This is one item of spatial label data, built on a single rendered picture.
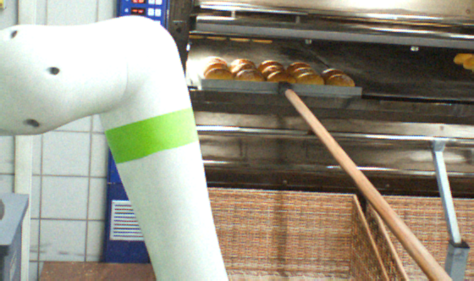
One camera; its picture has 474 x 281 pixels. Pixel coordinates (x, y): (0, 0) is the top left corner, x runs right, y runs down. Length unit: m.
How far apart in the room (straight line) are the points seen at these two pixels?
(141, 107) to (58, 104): 0.13
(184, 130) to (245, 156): 1.48
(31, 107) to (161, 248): 0.26
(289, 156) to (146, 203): 1.53
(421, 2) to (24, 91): 1.80
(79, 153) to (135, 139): 1.48
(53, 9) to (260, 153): 0.81
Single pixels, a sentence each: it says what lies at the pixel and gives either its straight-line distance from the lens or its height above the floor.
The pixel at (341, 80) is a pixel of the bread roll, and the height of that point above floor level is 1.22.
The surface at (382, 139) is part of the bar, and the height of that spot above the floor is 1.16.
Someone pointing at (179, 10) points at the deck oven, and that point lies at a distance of 2.24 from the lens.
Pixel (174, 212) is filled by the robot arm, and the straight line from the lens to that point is 0.89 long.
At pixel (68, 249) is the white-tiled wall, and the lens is 2.49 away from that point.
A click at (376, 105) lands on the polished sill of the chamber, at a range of 2.44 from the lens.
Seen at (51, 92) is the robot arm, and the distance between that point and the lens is 0.77.
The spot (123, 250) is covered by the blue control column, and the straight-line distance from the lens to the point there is 2.45.
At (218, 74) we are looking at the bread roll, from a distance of 2.35.
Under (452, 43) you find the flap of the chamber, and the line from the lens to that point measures 2.32.
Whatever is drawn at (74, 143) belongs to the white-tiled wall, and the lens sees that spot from 2.34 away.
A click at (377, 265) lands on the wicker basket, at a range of 2.26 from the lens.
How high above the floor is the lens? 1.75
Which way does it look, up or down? 14 degrees down
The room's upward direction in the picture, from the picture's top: 5 degrees clockwise
